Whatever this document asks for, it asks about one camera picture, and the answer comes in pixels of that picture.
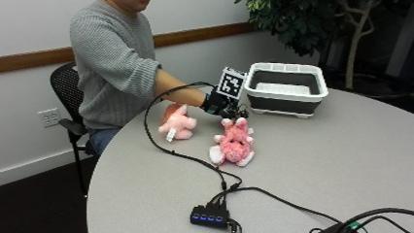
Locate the pink spotted plush toy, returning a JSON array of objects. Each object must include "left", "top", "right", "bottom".
[{"left": 208, "top": 116, "right": 256, "bottom": 168}]

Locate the white marker cube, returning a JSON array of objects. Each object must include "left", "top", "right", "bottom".
[{"left": 215, "top": 66, "right": 249, "bottom": 100}]

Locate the white and black basin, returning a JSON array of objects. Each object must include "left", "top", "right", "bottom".
[{"left": 244, "top": 62, "right": 330, "bottom": 119}]

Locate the light pink plush toy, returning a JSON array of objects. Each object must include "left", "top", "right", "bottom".
[{"left": 157, "top": 102, "right": 199, "bottom": 143}]

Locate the green potted tree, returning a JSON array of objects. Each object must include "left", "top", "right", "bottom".
[{"left": 235, "top": 0, "right": 414, "bottom": 91}]

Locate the the person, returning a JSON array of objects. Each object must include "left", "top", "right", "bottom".
[{"left": 69, "top": 0, "right": 208, "bottom": 157}]

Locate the black usb hub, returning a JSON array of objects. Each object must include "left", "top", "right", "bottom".
[{"left": 189, "top": 203, "right": 232, "bottom": 229}]

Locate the black mesh office chair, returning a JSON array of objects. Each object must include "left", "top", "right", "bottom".
[{"left": 50, "top": 61, "right": 97, "bottom": 197}]

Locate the black glove cable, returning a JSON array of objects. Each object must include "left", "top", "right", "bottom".
[{"left": 144, "top": 81, "right": 244, "bottom": 208}]

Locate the wooden wall rail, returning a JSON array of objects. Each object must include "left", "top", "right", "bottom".
[{"left": 0, "top": 21, "right": 256, "bottom": 73}]

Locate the white wall outlet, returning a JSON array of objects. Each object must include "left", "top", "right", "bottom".
[{"left": 36, "top": 107, "right": 63, "bottom": 128}]

